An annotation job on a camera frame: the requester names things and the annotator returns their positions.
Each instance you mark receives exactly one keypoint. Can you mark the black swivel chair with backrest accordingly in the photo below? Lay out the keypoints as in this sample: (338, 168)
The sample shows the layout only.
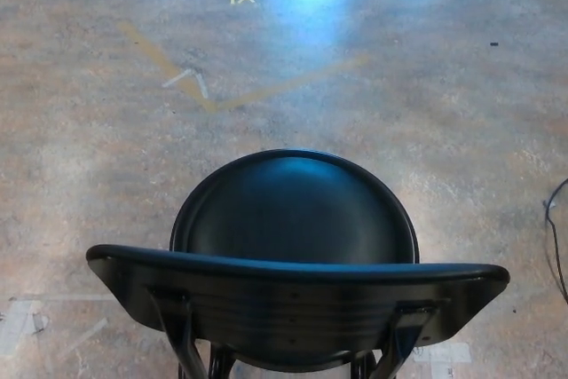
(288, 210)

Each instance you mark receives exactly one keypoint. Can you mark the white tape floor patch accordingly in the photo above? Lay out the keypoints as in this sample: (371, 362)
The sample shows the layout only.
(444, 353)

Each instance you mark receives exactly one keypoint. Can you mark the clear tape floor patch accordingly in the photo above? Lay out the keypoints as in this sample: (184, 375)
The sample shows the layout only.
(22, 319)

